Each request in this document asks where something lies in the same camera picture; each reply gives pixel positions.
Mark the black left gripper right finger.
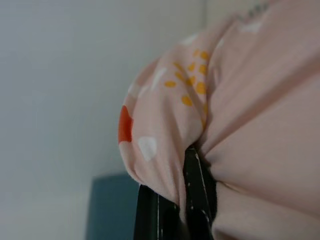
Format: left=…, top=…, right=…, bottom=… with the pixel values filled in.
left=183, top=147, right=218, bottom=240

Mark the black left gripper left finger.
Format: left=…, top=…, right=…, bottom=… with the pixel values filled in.
left=132, top=185, right=187, bottom=240

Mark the pink patterned pillow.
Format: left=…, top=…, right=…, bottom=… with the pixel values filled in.
left=117, top=0, right=320, bottom=240

